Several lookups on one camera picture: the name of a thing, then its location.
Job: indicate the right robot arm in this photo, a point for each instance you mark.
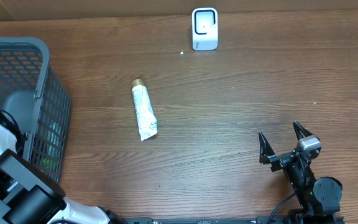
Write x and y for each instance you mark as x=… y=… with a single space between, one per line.
x=320 y=198

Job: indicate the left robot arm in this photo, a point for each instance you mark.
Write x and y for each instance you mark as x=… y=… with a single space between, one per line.
x=27 y=195

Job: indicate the white tube with gold cap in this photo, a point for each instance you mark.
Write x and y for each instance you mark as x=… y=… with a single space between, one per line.
x=146 y=120

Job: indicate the white barcode scanner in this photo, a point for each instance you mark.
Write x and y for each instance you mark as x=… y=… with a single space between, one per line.
x=204 y=29

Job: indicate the grey plastic shopping basket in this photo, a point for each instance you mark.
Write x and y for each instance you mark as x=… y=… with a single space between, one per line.
x=32 y=95

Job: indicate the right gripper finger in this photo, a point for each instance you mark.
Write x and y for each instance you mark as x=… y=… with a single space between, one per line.
x=300 y=131
x=266 y=151

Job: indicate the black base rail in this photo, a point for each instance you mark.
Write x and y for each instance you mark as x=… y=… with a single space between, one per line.
x=256 y=220

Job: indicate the green snack bag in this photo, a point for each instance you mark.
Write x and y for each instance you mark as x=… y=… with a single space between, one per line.
x=51 y=148

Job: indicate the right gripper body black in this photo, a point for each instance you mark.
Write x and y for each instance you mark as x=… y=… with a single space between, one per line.
x=281 y=160

